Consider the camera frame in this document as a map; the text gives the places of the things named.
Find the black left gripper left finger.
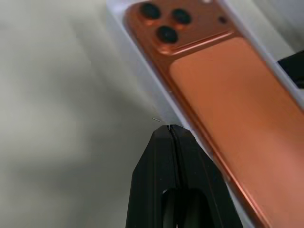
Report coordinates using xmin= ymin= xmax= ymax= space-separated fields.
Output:
xmin=125 ymin=124 xmax=178 ymax=228

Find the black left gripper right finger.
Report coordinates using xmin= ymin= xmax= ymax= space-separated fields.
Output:
xmin=170 ymin=124 xmax=244 ymax=228

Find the white phone box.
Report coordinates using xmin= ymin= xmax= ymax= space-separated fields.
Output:
xmin=106 ymin=0 xmax=304 ymax=228

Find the orange smartphone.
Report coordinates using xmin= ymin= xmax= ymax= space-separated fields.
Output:
xmin=122 ymin=0 xmax=304 ymax=228

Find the black object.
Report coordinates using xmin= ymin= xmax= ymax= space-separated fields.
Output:
xmin=276 ymin=48 xmax=304 ymax=90

